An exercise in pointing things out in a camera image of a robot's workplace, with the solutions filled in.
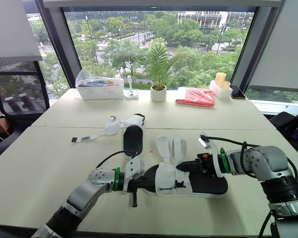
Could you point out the red pack in clear wrap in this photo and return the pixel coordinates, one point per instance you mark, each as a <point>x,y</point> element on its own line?
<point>197,98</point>

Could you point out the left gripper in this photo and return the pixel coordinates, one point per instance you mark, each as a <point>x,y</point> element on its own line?
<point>135,185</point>

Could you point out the clear plastic bag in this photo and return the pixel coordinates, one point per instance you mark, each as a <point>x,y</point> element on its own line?
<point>83,75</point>

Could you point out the black phone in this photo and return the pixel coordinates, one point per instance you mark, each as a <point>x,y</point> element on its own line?
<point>238,93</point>

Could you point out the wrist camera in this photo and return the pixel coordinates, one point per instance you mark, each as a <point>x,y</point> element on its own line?
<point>214,155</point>
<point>134,167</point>

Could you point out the yellow paper cup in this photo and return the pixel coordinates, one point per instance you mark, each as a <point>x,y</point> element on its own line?
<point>220,77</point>
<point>225,85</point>

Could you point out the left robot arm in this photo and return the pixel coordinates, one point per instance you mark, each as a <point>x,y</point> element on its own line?
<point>84,194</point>

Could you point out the black mesh office chair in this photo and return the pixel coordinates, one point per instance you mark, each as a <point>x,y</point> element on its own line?
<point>20,86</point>

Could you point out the white desk stand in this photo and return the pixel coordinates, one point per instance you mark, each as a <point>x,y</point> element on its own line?
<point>131,93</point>

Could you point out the white plastic bin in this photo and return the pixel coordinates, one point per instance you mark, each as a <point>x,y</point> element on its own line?
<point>100,91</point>

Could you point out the dark office chair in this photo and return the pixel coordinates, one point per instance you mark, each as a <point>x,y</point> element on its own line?
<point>288,126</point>

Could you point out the white sandal with black insole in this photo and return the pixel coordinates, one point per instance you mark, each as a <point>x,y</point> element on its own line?
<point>203,184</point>
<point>132,140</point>

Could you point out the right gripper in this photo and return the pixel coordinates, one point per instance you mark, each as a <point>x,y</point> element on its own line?
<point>205,164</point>

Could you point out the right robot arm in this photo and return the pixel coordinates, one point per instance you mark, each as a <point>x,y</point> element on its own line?
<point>268,162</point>

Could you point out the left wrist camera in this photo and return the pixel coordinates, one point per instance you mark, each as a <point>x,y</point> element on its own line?
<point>134,167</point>

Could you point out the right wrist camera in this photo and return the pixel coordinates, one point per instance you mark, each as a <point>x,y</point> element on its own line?
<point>214,155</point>

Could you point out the potted palm in white pot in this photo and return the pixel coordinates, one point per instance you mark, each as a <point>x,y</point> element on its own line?
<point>159,93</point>

